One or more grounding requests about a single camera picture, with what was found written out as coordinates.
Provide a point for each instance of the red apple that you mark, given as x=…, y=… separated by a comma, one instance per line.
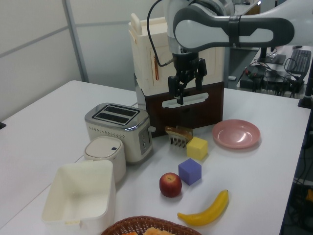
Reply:
x=170, y=186

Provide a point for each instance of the small white lidded bin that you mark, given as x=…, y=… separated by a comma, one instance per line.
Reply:
x=102, y=149

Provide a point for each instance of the small orange striped bread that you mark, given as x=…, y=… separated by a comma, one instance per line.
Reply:
x=130, y=233

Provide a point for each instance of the black monitor stand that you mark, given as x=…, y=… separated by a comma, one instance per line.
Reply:
x=274, y=58

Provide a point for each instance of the grey partition post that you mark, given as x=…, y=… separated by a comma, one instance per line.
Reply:
x=77, y=49

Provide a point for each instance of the black keyboard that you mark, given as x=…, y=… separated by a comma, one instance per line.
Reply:
x=298, y=60

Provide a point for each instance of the yellow banana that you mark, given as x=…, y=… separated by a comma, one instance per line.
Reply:
x=207, y=214

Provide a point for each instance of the purple foam cube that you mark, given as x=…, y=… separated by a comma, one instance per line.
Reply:
x=189, y=171

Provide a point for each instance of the black camera stand clamp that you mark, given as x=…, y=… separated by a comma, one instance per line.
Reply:
x=305, y=101

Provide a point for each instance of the long orange striped bread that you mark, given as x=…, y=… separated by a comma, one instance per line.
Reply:
x=156, y=231

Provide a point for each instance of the pink round plate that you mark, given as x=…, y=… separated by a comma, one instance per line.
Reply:
x=234, y=134

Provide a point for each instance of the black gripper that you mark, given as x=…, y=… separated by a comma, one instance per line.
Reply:
x=185, y=63

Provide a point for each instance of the white open plastic container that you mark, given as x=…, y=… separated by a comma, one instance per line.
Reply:
x=73, y=186

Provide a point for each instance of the dark brown drawer base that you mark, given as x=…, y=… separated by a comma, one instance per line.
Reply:
x=210, y=110

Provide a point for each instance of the chrome two-slot toaster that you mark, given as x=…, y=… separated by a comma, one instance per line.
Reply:
x=110, y=137

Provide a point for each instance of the yellow foam cube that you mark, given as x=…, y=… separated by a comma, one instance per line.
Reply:
x=196, y=148

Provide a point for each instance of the brown wicker basket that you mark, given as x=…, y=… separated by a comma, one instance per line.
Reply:
x=137, y=220

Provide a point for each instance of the brown bread slice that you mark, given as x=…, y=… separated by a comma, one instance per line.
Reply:
x=181, y=132

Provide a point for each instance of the black electronics box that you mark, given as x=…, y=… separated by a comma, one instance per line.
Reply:
x=252, y=82

